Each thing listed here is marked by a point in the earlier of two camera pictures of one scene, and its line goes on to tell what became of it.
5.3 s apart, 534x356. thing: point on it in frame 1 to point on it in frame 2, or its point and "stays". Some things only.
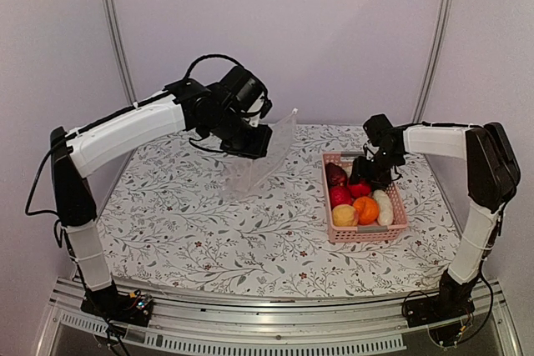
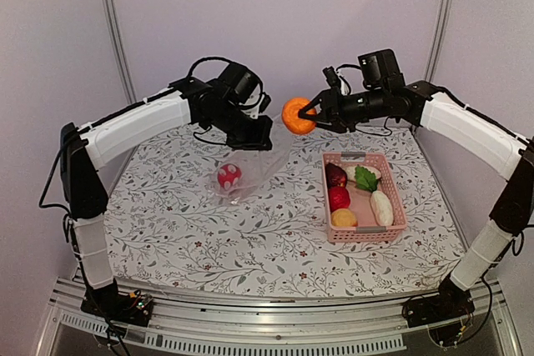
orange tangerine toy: (367, 210) to (290, 117)
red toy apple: (340, 195) stays
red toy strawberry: (358, 190) to (229, 175)
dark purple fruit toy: (336, 176) stays
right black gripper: (360, 171) to (330, 112)
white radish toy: (385, 208) stays
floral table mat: (171, 230) stays
